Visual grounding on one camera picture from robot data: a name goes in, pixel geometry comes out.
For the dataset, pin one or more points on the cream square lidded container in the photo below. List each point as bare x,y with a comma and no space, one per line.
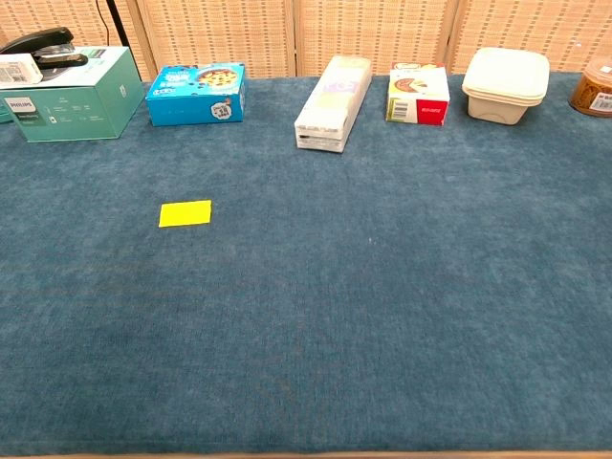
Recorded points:
507,83

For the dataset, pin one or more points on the small white barcode box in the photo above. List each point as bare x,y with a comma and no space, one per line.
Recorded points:
18,71

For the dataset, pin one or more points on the woven bamboo folding screen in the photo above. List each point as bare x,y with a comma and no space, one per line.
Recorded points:
306,33

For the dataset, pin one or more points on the yellow plastic piece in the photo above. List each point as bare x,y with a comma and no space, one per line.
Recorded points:
185,213

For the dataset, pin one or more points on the black stand pole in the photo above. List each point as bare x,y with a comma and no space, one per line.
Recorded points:
119,28

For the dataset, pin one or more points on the blue table cloth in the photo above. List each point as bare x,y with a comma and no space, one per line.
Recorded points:
306,296

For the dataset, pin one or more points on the clear jar with brown contents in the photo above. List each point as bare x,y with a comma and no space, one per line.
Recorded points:
593,88

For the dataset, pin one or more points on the teal Philips box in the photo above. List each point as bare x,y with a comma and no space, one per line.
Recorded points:
72,100

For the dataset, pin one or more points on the long white clear box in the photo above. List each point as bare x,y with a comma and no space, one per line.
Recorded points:
332,102

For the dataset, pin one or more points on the blue cookie box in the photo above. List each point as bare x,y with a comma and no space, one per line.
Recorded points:
196,95

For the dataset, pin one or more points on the black stapler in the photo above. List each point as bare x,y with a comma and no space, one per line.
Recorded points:
45,48

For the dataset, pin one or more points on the red yellow food box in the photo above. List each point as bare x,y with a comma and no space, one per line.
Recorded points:
418,95

